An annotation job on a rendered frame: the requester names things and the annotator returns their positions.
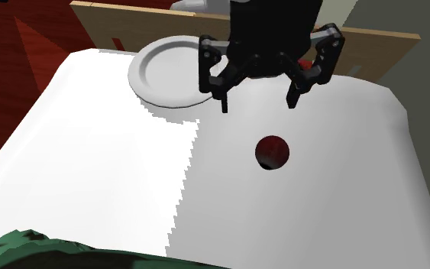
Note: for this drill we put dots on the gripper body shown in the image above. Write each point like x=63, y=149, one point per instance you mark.
x=274, y=29

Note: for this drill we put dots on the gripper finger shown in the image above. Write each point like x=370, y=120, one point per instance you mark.
x=320, y=67
x=214, y=80

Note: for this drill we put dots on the white round plate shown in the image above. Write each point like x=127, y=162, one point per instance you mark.
x=170, y=74

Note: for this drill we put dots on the dark red ball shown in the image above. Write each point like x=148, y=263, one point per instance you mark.
x=272, y=151

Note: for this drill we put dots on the white bed with wooden board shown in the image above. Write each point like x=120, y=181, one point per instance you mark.
x=88, y=167

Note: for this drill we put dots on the green crumpled blanket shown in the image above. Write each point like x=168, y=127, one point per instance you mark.
x=50, y=253

